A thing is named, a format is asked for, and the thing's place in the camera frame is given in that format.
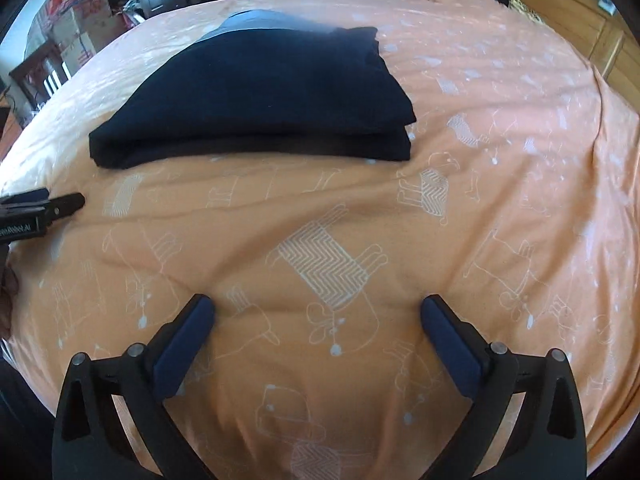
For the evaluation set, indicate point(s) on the wooden headboard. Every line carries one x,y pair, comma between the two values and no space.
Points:
575,20

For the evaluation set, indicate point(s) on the dark wooden chair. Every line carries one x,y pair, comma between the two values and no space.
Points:
37,67

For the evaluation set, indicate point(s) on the dark navy garment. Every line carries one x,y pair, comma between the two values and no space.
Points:
250,100

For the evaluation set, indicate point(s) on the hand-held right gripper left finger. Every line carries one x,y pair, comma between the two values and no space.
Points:
185,350

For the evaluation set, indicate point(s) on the light blue folded cloth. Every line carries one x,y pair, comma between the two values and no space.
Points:
260,20

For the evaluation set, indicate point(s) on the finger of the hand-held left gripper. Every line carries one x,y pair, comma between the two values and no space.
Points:
65,205
25,196

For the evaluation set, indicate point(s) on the stack of cardboard boxes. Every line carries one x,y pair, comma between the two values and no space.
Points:
75,30

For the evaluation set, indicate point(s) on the orange printed bedsheet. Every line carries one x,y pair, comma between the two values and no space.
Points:
350,210

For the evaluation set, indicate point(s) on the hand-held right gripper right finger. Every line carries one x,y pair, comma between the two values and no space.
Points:
450,350

